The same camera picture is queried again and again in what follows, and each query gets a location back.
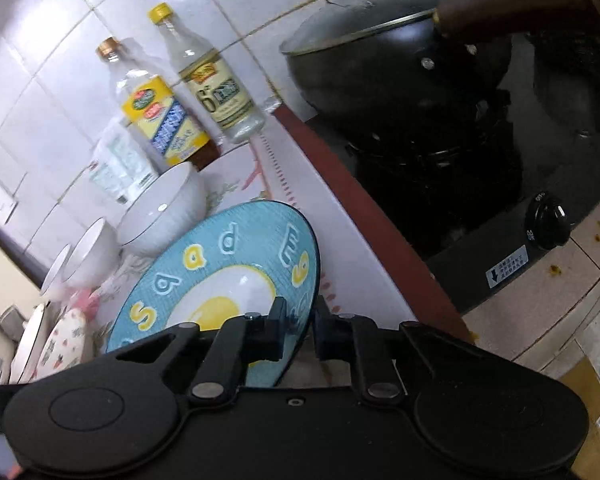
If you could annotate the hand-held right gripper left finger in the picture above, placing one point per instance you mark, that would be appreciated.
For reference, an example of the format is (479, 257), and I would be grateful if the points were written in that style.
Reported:
(274, 332)

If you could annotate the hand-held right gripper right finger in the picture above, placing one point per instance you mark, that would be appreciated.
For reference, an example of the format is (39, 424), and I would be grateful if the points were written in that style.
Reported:
(330, 335)

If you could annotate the blue plate with egg print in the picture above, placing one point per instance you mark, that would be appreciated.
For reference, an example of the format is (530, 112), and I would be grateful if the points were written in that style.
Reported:
(220, 260)

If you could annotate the large white ribbed bowl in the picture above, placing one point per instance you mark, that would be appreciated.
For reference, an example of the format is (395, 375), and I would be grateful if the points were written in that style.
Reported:
(165, 220)

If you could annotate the black pan with glass lid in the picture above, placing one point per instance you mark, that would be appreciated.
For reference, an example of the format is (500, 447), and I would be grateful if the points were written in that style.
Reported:
(480, 220)

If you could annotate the small white ribbed bowl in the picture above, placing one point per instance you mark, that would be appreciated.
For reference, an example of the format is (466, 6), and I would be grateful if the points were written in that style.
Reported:
(97, 260)
(55, 275)

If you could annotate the white plate with strawberry pattern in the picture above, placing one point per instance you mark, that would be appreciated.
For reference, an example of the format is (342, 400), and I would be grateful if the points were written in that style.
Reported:
(65, 340)

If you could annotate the white bag with green print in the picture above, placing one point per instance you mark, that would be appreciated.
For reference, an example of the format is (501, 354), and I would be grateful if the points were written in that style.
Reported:
(120, 165)

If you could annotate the cooking wine bottle yellow label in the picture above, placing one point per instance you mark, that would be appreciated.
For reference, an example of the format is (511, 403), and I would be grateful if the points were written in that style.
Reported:
(160, 115)

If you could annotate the black stove knob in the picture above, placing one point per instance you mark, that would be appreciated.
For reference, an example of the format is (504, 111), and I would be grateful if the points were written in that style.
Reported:
(547, 217)

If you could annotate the clear vinegar bottle yellow cap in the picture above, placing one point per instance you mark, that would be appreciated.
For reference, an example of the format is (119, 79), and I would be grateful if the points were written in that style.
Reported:
(215, 90)

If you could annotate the black wok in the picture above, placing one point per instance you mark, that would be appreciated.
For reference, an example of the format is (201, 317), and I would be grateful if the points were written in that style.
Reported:
(380, 85)

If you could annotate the brown cardboard box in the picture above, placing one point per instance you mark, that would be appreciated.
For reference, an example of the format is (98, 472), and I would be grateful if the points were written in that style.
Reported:
(595, 400)

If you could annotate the glass wok lid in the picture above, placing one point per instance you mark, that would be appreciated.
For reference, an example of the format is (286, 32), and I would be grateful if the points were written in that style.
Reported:
(360, 25)

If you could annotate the white wall socket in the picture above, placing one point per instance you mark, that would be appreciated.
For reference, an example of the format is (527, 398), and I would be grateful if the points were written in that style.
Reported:
(0, 197)

